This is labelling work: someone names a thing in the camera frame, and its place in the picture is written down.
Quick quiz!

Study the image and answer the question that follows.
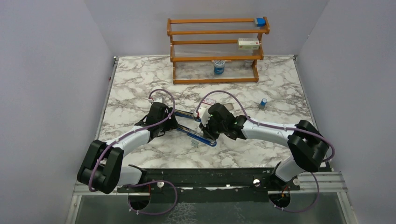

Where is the blue stapler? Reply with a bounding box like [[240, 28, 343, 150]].
[[174, 109, 217, 147]]

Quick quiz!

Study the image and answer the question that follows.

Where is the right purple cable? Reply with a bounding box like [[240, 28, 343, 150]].
[[195, 90, 336, 214]]

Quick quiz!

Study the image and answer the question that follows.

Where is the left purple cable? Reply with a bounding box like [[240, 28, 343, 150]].
[[88, 89, 178, 217]]

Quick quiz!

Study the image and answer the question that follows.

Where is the orange wooden shelf rack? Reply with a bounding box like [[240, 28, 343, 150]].
[[166, 16, 270, 84]]

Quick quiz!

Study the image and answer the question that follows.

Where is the blue white cup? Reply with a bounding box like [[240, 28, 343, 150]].
[[213, 60, 226, 75]]

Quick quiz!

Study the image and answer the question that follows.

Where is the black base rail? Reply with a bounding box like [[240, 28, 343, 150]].
[[74, 165, 347, 205]]

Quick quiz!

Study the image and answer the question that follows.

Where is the purple cable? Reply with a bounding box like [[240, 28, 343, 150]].
[[195, 90, 336, 214], [88, 89, 178, 217]]

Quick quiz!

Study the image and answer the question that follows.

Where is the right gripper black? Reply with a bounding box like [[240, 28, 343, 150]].
[[199, 115, 226, 141]]

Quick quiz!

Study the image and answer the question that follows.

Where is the white green carton box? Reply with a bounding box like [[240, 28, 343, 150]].
[[237, 38, 260, 50]]

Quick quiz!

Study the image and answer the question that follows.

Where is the small blue capped cylinder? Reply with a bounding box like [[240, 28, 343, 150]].
[[258, 98, 268, 110]]

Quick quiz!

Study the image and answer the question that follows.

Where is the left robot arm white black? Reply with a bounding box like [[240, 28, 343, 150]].
[[77, 102, 177, 194]]

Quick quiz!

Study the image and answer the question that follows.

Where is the blue box on top shelf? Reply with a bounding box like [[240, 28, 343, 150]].
[[254, 18, 267, 27]]

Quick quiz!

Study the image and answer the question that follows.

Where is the white small jar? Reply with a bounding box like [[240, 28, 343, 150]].
[[244, 60, 254, 68]]

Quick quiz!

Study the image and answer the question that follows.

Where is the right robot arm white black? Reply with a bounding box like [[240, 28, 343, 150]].
[[194, 103, 329, 190]]

